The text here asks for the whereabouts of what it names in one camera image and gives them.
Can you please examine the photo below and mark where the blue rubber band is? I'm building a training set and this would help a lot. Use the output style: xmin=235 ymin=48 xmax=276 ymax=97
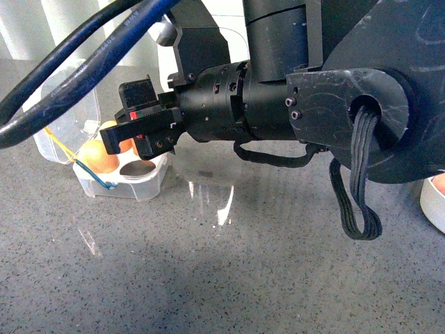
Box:
xmin=74 ymin=159 xmax=117 ymax=190

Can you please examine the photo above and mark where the black wrist cable bundle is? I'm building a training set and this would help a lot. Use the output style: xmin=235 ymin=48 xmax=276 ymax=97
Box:
xmin=233 ymin=106 xmax=383 ymax=241

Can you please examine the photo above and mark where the dark blue cable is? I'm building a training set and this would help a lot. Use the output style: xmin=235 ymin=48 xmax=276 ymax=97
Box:
xmin=0 ymin=0 xmax=181 ymax=150

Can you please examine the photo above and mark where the clear plastic egg box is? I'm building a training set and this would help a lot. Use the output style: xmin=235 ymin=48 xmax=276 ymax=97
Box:
xmin=33 ymin=68 xmax=170 ymax=202

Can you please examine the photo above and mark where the yellow rubber band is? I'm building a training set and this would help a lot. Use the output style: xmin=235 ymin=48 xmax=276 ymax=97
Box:
xmin=44 ymin=126 xmax=77 ymax=163

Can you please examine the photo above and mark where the white bowl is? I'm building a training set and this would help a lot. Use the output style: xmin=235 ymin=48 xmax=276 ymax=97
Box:
xmin=420 ymin=177 xmax=445 ymax=233

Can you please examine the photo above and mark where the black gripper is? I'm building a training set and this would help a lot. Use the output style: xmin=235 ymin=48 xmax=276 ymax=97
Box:
xmin=100 ymin=92 xmax=184 ymax=160

